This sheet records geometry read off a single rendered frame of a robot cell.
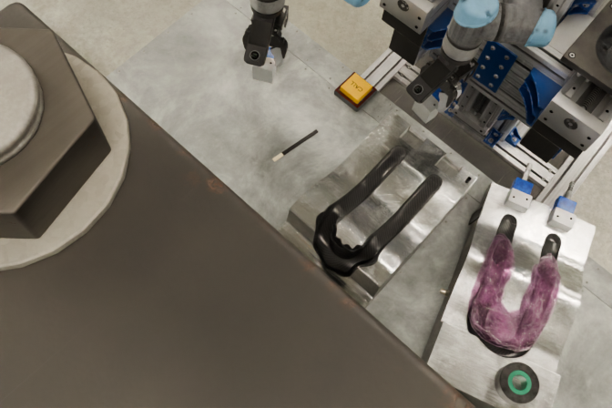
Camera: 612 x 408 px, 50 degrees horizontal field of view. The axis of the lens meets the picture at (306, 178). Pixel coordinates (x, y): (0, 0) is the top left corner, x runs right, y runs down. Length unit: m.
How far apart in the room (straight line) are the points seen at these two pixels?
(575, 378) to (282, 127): 0.90
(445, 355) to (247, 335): 1.17
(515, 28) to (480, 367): 0.68
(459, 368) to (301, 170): 0.59
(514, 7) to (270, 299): 1.13
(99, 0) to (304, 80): 1.44
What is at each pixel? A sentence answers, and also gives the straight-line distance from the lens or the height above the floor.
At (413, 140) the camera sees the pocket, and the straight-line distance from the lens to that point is 1.64.
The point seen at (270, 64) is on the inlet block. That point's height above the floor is 0.96.
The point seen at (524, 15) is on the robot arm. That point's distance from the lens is 1.36.
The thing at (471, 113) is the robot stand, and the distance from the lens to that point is 2.31.
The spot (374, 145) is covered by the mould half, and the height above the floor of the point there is 0.89.
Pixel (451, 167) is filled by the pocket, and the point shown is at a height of 0.86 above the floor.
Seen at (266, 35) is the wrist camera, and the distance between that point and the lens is 1.46.
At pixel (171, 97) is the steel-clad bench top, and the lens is 1.74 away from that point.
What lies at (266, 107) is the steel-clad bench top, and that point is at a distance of 1.71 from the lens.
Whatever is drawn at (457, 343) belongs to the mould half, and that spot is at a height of 0.91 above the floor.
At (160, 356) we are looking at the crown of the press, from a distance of 0.29.
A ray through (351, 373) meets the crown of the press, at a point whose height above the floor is 2.01.
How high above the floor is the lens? 2.29
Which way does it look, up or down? 66 degrees down
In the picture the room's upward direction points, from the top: 8 degrees clockwise
